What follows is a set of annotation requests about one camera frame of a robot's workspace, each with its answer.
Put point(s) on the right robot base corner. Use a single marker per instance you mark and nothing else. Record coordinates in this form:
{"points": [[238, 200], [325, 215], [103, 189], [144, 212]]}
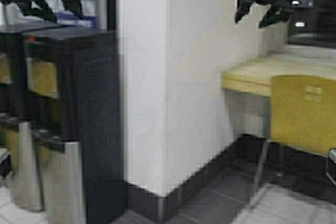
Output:
{"points": [[331, 166]]}

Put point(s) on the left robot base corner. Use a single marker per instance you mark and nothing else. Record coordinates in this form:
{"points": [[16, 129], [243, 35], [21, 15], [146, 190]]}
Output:
{"points": [[5, 163]]}

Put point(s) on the black steel waste bin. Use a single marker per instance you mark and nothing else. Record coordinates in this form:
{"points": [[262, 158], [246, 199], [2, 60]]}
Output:
{"points": [[74, 79]]}

